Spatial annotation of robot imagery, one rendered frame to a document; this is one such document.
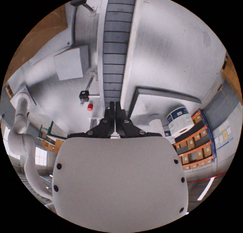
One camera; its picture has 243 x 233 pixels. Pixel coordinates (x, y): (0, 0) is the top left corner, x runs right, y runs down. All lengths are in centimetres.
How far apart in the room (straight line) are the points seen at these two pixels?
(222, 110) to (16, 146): 497
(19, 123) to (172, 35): 86
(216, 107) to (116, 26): 450
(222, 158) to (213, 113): 230
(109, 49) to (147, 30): 16
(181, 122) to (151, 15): 57
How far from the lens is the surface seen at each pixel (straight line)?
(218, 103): 454
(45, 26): 26
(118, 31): 26
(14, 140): 53
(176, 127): 55
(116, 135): 32
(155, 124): 50
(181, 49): 42
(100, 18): 18
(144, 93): 37
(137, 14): 24
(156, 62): 36
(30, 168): 49
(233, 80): 327
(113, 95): 35
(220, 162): 489
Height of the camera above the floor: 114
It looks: 36 degrees down
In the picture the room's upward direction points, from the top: 176 degrees clockwise
